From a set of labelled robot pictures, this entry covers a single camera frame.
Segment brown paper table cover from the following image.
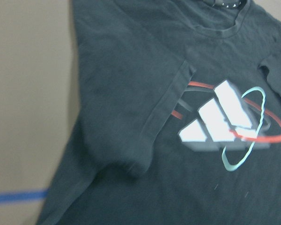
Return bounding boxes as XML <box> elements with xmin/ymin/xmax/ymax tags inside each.
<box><xmin>0</xmin><ymin>0</ymin><xmax>82</xmax><ymax>225</ymax></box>

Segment black graphic t-shirt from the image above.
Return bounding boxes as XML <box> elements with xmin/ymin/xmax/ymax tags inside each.
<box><xmin>37</xmin><ymin>0</ymin><xmax>281</xmax><ymax>225</ymax></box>

